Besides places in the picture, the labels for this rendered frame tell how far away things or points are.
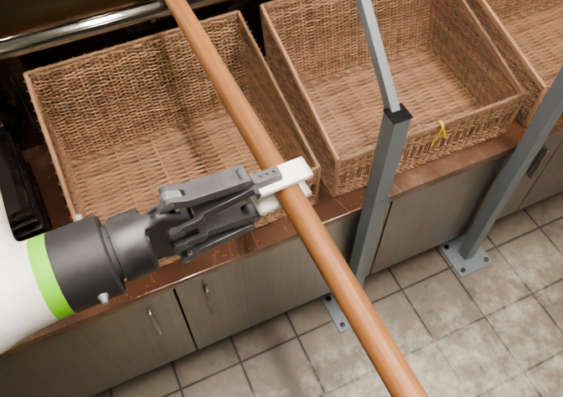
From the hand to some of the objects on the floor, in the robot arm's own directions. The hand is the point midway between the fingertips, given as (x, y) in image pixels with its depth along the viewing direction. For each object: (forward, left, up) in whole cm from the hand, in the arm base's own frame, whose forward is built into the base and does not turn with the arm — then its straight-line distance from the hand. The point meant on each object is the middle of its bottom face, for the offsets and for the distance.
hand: (281, 186), depth 64 cm
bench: (+48, +48, -120) cm, 138 cm away
